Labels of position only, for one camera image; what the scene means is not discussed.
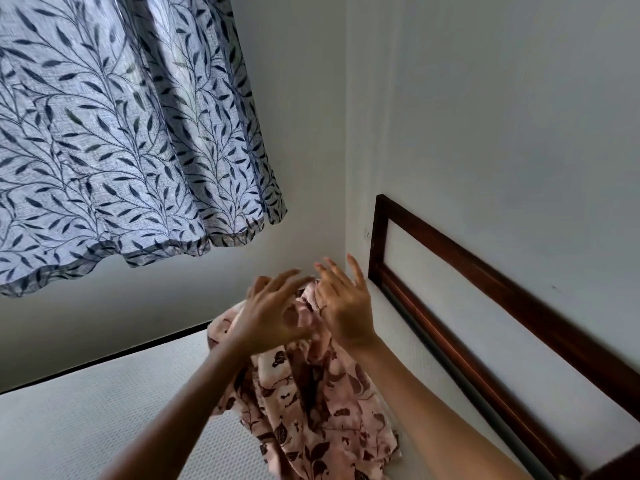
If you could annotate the wide blue leaf print curtain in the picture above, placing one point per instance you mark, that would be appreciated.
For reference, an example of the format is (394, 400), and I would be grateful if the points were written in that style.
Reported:
(125, 119)

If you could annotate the person's left forearm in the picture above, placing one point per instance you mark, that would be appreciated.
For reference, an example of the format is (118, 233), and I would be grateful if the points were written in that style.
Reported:
(170, 429)

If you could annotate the dark wooden bed frame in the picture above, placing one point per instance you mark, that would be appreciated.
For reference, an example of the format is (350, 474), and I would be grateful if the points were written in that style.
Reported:
(500, 292)

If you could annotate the white wall socket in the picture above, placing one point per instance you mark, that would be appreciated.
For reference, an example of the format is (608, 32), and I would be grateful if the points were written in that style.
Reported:
(368, 233)

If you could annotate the white textured mattress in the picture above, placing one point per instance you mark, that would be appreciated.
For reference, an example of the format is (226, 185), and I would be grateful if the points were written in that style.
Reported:
(75, 419)

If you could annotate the person's left hand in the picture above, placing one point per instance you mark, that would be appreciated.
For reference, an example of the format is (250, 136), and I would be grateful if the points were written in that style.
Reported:
(267, 319)

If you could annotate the person's right hand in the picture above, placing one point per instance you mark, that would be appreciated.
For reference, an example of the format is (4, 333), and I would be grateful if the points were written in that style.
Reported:
(350, 309)

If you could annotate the person's right forearm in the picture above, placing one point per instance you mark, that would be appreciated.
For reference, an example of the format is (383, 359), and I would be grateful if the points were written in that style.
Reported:
(440, 429)

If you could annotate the pink floral bed sheet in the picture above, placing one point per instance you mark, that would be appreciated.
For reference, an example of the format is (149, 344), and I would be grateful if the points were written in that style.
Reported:
(320, 409)

